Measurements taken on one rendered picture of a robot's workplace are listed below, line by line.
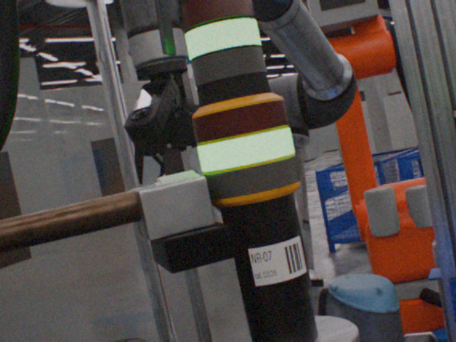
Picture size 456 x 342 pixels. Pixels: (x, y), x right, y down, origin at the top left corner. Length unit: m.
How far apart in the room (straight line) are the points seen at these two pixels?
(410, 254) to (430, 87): 3.14
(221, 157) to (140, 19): 0.59
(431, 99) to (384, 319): 0.41
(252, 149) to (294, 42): 0.74
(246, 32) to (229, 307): 0.12
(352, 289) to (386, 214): 3.07
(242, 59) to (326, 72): 0.83
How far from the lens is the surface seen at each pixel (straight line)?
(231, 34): 0.28
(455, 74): 1.21
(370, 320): 1.12
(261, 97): 0.28
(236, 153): 0.27
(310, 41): 1.03
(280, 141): 0.28
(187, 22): 0.29
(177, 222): 0.27
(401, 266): 4.31
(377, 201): 4.16
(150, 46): 0.85
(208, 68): 0.28
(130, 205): 0.27
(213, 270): 0.28
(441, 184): 1.25
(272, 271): 0.28
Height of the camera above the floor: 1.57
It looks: 3 degrees down
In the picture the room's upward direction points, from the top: 12 degrees counter-clockwise
